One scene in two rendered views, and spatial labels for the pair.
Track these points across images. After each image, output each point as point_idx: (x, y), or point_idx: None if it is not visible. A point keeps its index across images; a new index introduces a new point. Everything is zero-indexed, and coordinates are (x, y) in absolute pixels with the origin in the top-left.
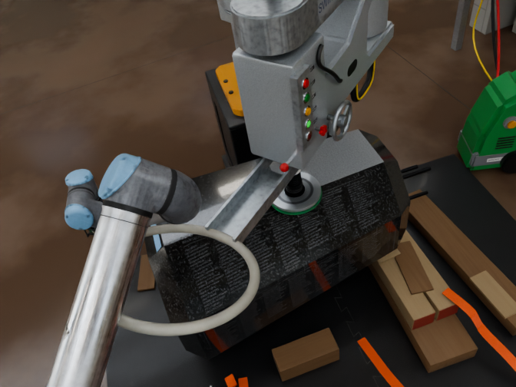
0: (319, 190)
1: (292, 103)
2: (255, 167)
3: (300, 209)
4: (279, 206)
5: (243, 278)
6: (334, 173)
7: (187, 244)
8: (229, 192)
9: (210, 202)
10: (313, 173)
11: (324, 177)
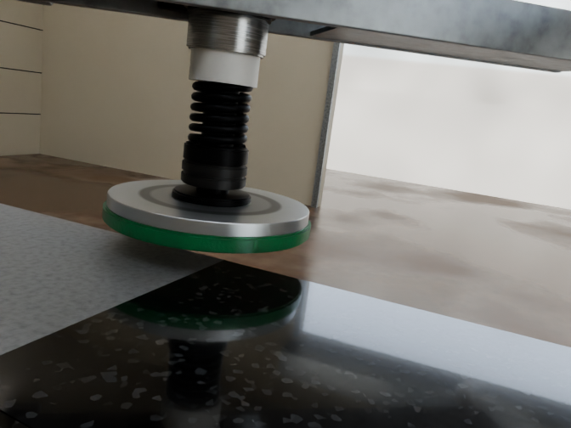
0: (166, 180)
1: None
2: (92, 378)
3: (268, 191)
4: (304, 207)
5: None
6: (18, 220)
7: None
8: (392, 388)
9: (552, 424)
10: (39, 242)
11: (54, 228)
